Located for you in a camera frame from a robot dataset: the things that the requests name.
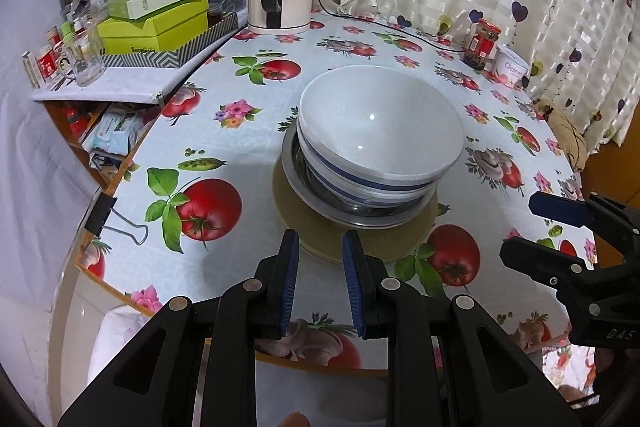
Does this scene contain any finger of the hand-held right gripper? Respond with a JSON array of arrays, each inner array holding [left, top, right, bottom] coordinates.
[[499, 237, 592, 291], [529, 190, 640, 259]]

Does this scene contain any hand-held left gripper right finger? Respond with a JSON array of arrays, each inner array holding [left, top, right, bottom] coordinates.
[[341, 229, 583, 427]]

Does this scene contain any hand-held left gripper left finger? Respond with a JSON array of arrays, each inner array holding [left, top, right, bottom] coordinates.
[[57, 229, 301, 427]]

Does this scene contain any tan plate with brown emblem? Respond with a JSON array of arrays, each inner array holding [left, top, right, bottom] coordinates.
[[282, 227, 428, 267], [277, 217, 433, 264], [272, 154, 439, 262]]

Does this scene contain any stainless steel bowl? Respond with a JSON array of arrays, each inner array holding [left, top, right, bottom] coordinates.
[[281, 127, 436, 228]]

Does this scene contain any white bowl with blue stripe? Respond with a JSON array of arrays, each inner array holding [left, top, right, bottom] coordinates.
[[298, 66, 464, 188], [299, 139, 442, 208]]

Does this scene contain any person's right hand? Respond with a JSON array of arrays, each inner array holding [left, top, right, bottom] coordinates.
[[556, 383, 601, 408]]

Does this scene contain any brown cloth bundle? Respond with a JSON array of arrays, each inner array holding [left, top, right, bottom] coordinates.
[[547, 109, 588, 172]]

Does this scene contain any white yogurt tub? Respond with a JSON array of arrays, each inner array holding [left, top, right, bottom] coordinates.
[[492, 45, 531, 88]]

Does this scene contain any chili sauce jar red lid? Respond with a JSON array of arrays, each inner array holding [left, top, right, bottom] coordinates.
[[464, 19, 501, 70]]

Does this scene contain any black binder clip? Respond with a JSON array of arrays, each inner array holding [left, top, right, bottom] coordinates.
[[84, 194, 149, 245]]

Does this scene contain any white blue tissue packet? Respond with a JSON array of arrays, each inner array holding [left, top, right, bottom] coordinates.
[[92, 109, 146, 152]]

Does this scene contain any orange wooden shelf unit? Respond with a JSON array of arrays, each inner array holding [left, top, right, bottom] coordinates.
[[42, 99, 166, 192]]

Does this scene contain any white shelf board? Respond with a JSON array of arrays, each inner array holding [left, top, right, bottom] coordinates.
[[31, 52, 226, 105]]

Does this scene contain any green box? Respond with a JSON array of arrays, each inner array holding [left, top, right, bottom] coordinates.
[[97, 0, 210, 55]]

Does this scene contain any clear glass mug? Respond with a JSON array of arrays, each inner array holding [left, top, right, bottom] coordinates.
[[62, 14, 107, 88]]

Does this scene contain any row of small bottles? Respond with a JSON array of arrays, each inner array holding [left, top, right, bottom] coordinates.
[[21, 19, 76, 88]]

